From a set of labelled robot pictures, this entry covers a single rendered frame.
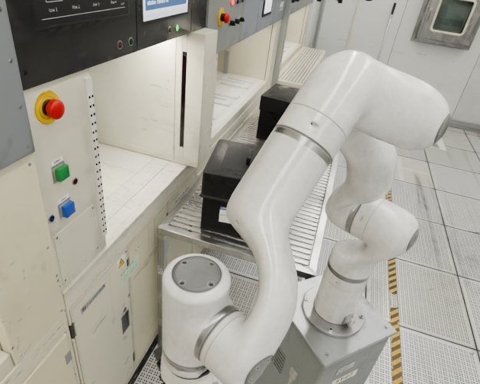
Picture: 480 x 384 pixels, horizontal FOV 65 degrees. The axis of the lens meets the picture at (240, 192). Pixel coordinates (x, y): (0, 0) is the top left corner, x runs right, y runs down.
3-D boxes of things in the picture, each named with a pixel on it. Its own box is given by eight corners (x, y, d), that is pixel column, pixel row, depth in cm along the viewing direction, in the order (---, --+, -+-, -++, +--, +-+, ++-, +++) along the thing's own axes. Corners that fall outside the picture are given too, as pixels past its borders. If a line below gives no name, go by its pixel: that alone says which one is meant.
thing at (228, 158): (280, 212, 130) (287, 180, 123) (198, 196, 132) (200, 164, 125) (286, 171, 155) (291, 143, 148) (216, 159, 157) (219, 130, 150)
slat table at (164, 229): (277, 395, 169) (315, 275, 128) (158, 350, 180) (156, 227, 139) (315, 229, 275) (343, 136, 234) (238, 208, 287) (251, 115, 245)
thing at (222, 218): (199, 229, 141) (202, 191, 132) (215, 190, 164) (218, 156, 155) (271, 243, 139) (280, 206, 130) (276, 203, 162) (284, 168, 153)
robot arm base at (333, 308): (376, 324, 113) (397, 281, 103) (328, 347, 105) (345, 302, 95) (336, 280, 127) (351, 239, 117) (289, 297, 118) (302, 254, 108)
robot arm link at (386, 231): (340, 247, 113) (363, 180, 100) (399, 281, 103) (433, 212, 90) (319, 265, 105) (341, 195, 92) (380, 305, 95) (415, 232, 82)
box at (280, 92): (301, 151, 209) (311, 107, 195) (254, 137, 216) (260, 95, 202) (312, 133, 231) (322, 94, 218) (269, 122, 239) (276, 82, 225)
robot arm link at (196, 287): (238, 345, 53) (194, 305, 57) (251, 279, 45) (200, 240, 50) (193, 385, 47) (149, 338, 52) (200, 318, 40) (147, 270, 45)
